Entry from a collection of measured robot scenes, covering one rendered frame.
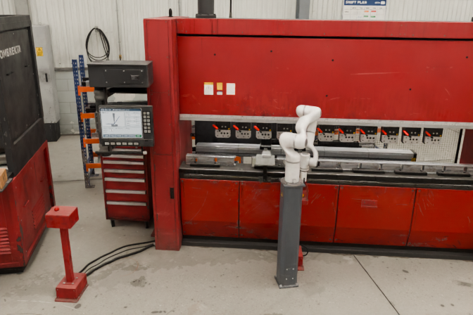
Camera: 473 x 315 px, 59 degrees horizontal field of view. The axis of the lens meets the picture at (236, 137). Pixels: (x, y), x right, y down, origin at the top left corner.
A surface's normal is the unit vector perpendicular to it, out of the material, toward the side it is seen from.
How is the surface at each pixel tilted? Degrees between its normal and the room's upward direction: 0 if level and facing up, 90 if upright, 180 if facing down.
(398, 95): 90
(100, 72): 90
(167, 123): 90
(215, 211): 90
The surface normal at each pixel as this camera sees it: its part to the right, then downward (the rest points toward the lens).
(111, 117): 0.01, 0.30
